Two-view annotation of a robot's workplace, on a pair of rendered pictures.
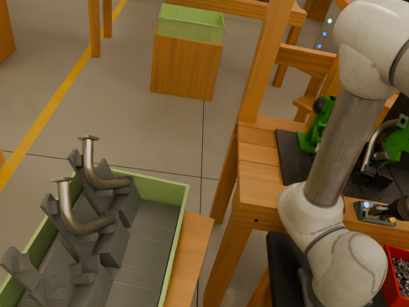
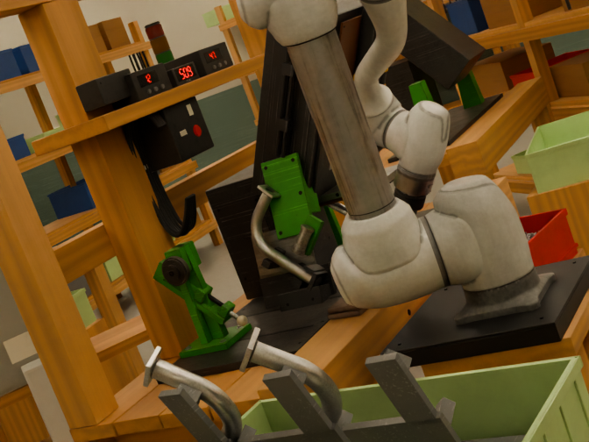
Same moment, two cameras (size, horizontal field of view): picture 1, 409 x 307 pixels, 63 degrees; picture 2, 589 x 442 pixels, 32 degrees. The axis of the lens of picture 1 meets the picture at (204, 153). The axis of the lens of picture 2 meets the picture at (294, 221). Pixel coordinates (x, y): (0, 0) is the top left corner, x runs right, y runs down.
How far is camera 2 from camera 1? 149 cm
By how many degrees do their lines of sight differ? 57
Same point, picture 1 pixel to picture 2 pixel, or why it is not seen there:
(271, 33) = (27, 231)
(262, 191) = not seen: hidden behind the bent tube
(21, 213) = not seen: outside the picture
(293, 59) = (65, 268)
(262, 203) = (324, 362)
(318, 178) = (364, 168)
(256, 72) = (55, 310)
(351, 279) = (494, 204)
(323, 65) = (102, 246)
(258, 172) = (249, 384)
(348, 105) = (322, 51)
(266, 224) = not seen: hidden behind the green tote
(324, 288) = (496, 256)
